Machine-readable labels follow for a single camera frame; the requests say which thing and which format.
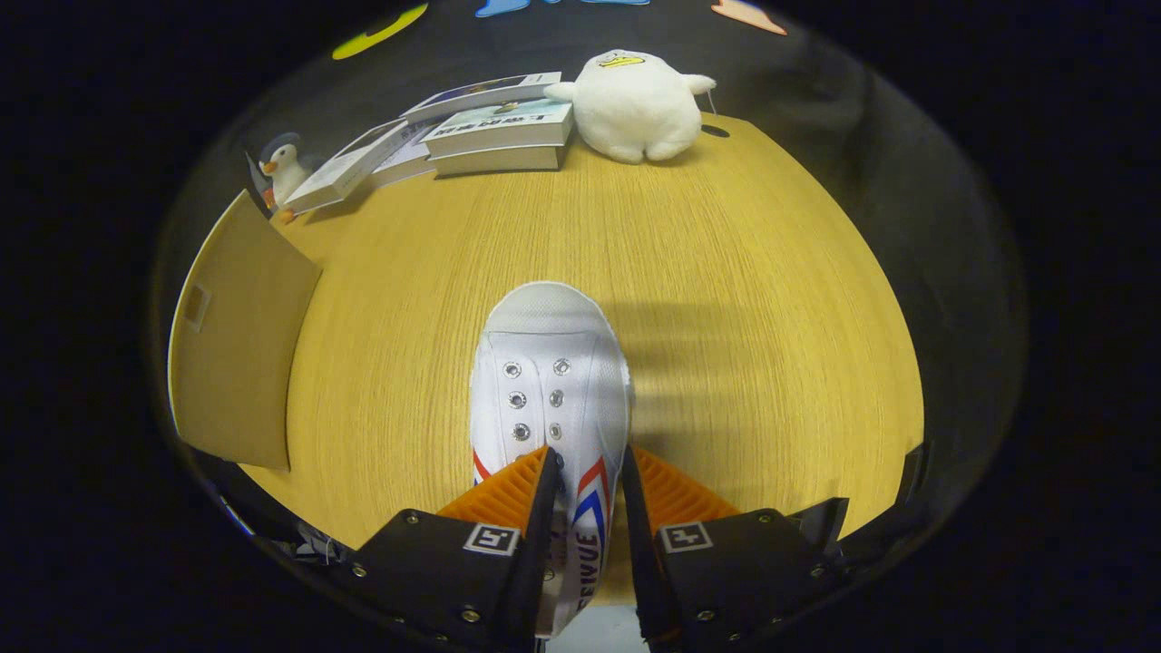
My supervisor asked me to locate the thin white book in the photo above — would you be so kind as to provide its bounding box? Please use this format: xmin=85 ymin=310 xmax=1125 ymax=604
xmin=363 ymin=122 xmax=438 ymax=190

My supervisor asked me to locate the penguin plush toy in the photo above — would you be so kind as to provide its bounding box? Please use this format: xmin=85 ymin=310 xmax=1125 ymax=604
xmin=259 ymin=132 xmax=314 ymax=225

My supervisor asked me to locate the beige fabric storage box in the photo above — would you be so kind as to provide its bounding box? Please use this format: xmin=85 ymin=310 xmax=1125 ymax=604
xmin=168 ymin=189 xmax=324 ymax=473

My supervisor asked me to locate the blue picture cover book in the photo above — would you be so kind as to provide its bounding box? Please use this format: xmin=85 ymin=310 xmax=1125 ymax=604
xmin=399 ymin=72 xmax=563 ymax=125

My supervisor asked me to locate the white portrait cover book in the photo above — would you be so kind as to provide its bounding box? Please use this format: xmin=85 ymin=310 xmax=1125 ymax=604
xmin=284 ymin=118 xmax=411 ymax=216

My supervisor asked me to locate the thick pale blue cover book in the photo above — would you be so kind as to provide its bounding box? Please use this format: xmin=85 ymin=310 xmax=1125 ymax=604
xmin=422 ymin=98 xmax=574 ymax=160

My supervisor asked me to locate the white duck plush toy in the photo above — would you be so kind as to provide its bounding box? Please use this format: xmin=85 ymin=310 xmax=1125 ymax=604
xmin=544 ymin=50 xmax=717 ymax=164

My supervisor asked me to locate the black edge clamp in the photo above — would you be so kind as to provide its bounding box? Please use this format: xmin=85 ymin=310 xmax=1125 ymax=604
xmin=900 ymin=442 xmax=931 ymax=509

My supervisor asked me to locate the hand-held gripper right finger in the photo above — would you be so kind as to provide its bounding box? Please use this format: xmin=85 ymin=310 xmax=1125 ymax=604
xmin=621 ymin=444 xmax=854 ymax=649

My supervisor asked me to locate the white shoe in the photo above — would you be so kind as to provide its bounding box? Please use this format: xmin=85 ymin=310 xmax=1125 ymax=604
xmin=469 ymin=281 xmax=633 ymax=638

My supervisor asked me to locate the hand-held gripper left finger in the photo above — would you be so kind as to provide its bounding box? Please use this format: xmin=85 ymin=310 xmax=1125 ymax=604
xmin=349 ymin=446 xmax=561 ymax=652

